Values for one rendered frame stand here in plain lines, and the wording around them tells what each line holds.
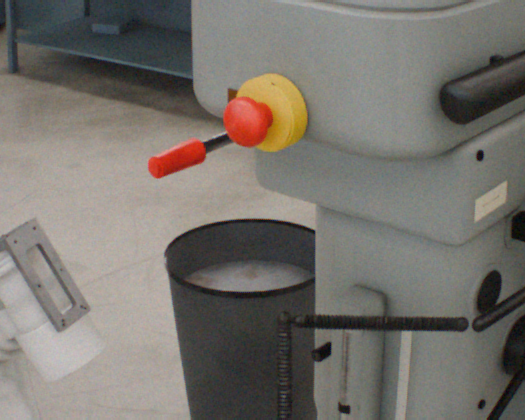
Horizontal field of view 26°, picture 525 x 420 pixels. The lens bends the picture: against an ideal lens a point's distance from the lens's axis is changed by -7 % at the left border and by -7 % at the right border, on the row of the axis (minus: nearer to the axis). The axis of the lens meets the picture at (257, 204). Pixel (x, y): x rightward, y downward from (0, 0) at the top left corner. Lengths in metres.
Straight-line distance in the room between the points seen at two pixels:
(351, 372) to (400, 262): 0.12
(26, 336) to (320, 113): 0.29
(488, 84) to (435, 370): 0.35
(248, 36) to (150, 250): 3.96
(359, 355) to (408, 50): 0.35
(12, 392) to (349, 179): 0.36
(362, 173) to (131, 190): 4.47
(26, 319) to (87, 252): 3.98
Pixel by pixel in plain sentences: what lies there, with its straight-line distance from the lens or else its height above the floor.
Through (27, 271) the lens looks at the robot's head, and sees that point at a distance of 0.92.
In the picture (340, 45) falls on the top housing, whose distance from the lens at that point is 0.90.
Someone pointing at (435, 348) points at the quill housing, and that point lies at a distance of 1.13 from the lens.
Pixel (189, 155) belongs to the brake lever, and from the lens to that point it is 1.03.
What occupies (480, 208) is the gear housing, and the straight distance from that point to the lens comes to 1.03.
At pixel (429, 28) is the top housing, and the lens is 0.89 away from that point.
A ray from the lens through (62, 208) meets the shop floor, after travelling 5.37.
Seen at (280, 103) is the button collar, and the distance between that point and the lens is 0.93.
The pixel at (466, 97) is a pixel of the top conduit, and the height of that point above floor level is 1.80.
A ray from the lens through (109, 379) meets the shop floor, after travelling 4.00.
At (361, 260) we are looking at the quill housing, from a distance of 1.13.
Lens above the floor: 2.07
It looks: 23 degrees down
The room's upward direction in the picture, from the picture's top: 1 degrees counter-clockwise
